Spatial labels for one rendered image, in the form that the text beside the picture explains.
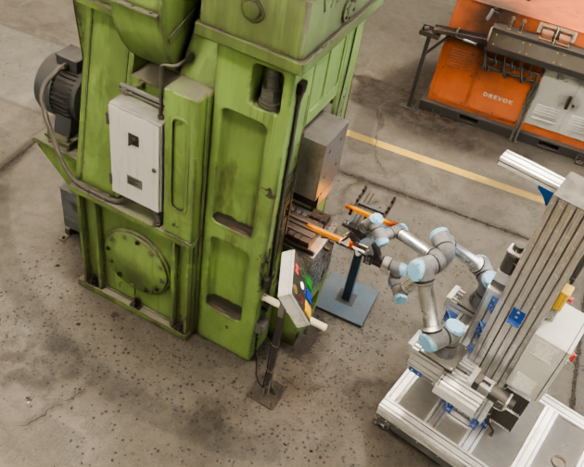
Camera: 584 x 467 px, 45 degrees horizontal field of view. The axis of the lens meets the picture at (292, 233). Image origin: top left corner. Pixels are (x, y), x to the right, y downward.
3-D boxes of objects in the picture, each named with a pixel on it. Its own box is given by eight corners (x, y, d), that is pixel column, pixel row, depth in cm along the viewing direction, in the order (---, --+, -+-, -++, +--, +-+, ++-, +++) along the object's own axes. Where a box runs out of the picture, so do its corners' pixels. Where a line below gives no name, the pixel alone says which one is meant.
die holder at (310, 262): (327, 270, 495) (339, 223, 464) (302, 305, 469) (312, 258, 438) (259, 237, 509) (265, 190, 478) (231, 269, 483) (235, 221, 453)
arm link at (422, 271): (452, 347, 395) (438, 255, 383) (432, 357, 388) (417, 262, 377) (438, 343, 405) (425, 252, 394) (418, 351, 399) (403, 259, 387)
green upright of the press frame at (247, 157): (267, 336, 505) (318, 49, 346) (248, 361, 487) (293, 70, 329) (215, 309, 516) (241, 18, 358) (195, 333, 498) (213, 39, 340)
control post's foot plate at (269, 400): (287, 387, 476) (289, 379, 470) (272, 411, 462) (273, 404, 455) (260, 372, 482) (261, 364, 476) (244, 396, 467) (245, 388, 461)
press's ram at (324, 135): (343, 168, 434) (355, 114, 406) (314, 201, 408) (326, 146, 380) (283, 142, 445) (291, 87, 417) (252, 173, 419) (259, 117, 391)
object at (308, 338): (341, 320, 525) (342, 319, 524) (306, 374, 486) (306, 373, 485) (295, 296, 535) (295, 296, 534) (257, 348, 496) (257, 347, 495)
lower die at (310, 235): (321, 233, 456) (323, 223, 450) (307, 251, 442) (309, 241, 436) (265, 207, 466) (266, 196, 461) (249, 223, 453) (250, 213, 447)
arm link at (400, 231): (456, 254, 388) (400, 217, 424) (441, 259, 383) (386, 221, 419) (454, 271, 393) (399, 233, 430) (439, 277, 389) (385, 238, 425)
